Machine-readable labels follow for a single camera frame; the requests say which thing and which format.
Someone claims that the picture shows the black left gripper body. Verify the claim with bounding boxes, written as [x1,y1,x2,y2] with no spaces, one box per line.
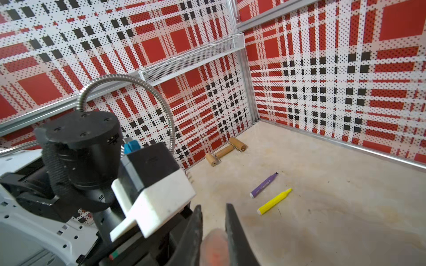
[78,206,194,266]

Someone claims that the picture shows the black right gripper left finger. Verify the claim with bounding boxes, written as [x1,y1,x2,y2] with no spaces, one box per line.
[166,205,203,266]

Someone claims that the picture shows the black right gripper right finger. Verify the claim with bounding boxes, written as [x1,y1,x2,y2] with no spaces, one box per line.
[225,203,260,266]

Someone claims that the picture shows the translucent orange pen cap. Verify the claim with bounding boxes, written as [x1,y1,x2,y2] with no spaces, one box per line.
[200,228,230,266]

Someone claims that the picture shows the yellow marker pen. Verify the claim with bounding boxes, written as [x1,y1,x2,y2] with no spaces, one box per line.
[257,188,292,215]

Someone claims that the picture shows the purple marker pen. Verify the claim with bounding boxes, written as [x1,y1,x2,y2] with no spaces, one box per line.
[250,172,278,198]

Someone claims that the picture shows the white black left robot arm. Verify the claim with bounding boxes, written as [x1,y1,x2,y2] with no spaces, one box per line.
[1,111,203,266]

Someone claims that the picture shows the wooden roller tool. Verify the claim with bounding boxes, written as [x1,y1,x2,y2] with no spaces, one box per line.
[205,137,247,167]

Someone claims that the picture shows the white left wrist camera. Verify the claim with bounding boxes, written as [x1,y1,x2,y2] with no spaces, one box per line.
[109,139,196,241]

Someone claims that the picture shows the white wire mesh basket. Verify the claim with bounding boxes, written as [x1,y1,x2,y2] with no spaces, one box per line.
[139,33,245,86]

